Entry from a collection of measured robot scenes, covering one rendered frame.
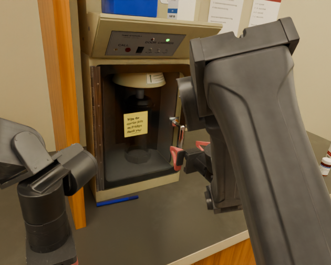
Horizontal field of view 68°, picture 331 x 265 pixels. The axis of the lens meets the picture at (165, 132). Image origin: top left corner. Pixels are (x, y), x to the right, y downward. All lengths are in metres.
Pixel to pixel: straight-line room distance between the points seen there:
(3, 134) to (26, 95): 0.78
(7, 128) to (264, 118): 0.30
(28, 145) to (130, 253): 0.46
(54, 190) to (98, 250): 0.40
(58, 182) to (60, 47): 0.30
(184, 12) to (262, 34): 0.48
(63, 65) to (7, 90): 0.57
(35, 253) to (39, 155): 0.15
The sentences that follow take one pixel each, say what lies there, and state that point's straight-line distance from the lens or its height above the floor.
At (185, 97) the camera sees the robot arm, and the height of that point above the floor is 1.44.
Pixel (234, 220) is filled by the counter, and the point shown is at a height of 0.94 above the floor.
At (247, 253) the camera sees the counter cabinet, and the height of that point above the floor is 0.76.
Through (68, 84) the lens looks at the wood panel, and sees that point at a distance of 0.59.
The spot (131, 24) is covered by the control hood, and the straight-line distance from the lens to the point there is 0.58.
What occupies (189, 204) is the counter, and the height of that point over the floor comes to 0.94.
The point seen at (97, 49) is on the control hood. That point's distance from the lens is 0.63.
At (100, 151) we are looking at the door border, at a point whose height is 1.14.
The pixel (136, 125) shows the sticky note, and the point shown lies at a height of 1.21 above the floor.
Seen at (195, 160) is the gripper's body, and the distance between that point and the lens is 0.70.
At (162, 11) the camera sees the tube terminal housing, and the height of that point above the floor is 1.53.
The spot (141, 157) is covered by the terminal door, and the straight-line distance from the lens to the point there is 0.82.
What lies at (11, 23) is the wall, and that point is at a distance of 1.09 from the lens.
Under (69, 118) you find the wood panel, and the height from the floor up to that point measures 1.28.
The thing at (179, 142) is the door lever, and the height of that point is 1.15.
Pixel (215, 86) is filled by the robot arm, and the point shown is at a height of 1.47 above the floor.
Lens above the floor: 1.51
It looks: 25 degrees down
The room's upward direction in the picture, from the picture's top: 5 degrees clockwise
